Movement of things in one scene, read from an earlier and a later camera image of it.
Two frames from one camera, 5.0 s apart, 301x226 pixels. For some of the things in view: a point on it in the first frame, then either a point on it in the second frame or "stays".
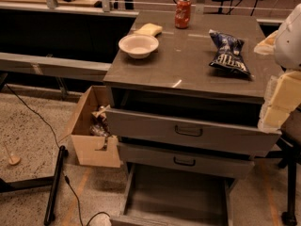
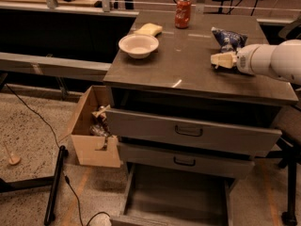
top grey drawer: [191, 134] stays
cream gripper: [289, 44] → [245, 61]
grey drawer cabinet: [187, 92] stays
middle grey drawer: [225, 164] stays
